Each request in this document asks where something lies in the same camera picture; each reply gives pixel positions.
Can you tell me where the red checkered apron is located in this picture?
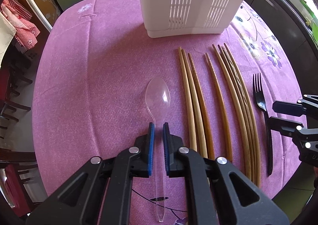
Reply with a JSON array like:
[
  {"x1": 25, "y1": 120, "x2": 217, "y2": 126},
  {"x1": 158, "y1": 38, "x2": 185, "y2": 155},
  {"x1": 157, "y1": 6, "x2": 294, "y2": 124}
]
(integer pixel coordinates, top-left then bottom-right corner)
[{"x1": 1, "y1": 0, "x2": 40, "y2": 50}]

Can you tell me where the pink floral tablecloth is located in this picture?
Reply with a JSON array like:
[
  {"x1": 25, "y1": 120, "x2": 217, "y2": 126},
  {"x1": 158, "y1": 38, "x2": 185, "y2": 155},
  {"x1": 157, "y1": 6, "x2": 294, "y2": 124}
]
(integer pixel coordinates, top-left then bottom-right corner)
[{"x1": 31, "y1": 0, "x2": 309, "y2": 225}]

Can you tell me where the dark wooden chair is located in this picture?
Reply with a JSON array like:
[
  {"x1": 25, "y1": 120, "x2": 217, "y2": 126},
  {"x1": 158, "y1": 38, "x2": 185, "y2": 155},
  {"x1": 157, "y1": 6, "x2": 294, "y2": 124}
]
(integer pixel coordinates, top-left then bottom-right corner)
[{"x1": 1, "y1": 47, "x2": 34, "y2": 147}]

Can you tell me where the black plastic fork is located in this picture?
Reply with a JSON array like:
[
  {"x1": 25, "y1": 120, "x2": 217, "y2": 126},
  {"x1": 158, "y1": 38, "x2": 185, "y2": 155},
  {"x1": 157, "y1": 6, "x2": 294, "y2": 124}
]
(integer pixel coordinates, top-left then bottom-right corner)
[{"x1": 252, "y1": 73, "x2": 273, "y2": 176}]

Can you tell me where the dark brown wooden chopstick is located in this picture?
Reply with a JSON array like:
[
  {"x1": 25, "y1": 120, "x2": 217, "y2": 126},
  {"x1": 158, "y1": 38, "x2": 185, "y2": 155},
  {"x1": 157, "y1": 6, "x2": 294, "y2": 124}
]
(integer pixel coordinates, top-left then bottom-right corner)
[{"x1": 218, "y1": 45, "x2": 256, "y2": 183}]

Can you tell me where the white hanging cloth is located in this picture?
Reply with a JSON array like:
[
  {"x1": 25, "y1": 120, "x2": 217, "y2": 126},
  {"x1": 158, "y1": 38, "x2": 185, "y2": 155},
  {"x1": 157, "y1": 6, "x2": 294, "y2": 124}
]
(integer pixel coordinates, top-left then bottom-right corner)
[{"x1": 0, "y1": 13, "x2": 16, "y2": 62}]

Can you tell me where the clear plastic spoon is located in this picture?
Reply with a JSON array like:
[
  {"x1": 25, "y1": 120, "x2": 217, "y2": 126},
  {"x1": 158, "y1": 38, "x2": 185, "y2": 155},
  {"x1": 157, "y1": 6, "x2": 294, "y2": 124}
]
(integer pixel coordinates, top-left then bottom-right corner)
[{"x1": 145, "y1": 77, "x2": 170, "y2": 223}]

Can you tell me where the light brown wooden chopstick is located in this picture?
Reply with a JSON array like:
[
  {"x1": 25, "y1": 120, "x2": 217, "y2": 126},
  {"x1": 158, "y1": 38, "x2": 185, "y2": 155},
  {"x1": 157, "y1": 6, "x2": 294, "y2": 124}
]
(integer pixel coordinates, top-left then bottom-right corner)
[{"x1": 224, "y1": 43, "x2": 261, "y2": 187}]

